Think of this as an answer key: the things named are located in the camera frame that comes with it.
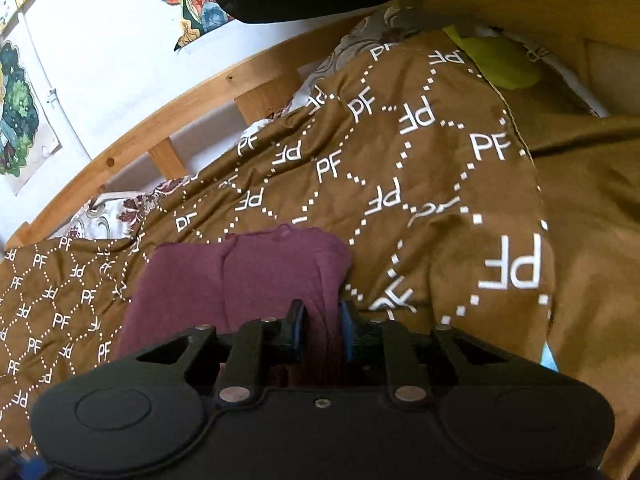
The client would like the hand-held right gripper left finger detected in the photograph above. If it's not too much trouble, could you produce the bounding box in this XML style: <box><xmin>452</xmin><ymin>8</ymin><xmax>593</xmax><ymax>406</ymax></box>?
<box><xmin>135</xmin><ymin>300</ymin><xmax>307</xmax><ymax>407</ymax></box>

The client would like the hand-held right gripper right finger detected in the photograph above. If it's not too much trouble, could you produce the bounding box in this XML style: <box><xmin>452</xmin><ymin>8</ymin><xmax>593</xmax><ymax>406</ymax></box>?
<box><xmin>339</xmin><ymin>301</ymin><xmax>507</xmax><ymax>405</ymax></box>

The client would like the maroon cloth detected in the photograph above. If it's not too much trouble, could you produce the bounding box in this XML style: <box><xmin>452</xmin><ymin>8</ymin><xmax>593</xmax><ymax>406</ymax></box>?
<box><xmin>112</xmin><ymin>225</ymin><xmax>353</xmax><ymax>390</ymax></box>

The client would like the brown printed blanket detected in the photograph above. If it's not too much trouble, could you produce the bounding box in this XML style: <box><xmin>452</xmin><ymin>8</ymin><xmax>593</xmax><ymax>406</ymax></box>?
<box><xmin>0</xmin><ymin>30</ymin><xmax>640</xmax><ymax>480</ymax></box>

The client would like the light blue cloth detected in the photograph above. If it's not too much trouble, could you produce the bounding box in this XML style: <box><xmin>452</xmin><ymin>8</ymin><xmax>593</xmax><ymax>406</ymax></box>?
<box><xmin>539</xmin><ymin>341</ymin><xmax>562</xmax><ymax>375</ymax></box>

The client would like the white floral bedsheet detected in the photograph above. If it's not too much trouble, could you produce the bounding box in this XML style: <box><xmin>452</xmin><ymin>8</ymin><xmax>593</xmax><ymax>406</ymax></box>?
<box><xmin>65</xmin><ymin>5</ymin><xmax>406</xmax><ymax>241</ymax></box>

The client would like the yellow-green cloth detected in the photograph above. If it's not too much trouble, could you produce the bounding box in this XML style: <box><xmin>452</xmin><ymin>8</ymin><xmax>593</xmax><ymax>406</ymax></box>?
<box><xmin>442</xmin><ymin>24</ymin><xmax>545</xmax><ymax>92</ymax></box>

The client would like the wooden bed frame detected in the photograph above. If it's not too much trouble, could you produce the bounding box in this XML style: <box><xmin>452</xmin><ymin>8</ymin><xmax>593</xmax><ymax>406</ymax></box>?
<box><xmin>0</xmin><ymin>0</ymin><xmax>640</xmax><ymax>257</ymax></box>

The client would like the colourful figure wall poster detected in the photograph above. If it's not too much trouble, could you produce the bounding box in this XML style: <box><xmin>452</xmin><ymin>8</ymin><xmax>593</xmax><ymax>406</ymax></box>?
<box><xmin>120</xmin><ymin>0</ymin><xmax>237</xmax><ymax>52</ymax></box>

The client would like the white wall conduit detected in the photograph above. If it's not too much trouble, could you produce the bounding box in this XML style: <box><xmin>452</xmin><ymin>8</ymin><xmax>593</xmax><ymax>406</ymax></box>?
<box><xmin>17</xmin><ymin>10</ymin><xmax>98</xmax><ymax>163</ymax></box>

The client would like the wall poster with green tree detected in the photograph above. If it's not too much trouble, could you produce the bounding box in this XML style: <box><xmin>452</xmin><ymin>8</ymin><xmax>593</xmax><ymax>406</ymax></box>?
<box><xmin>0</xmin><ymin>39</ymin><xmax>64</xmax><ymax>197</ymax></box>

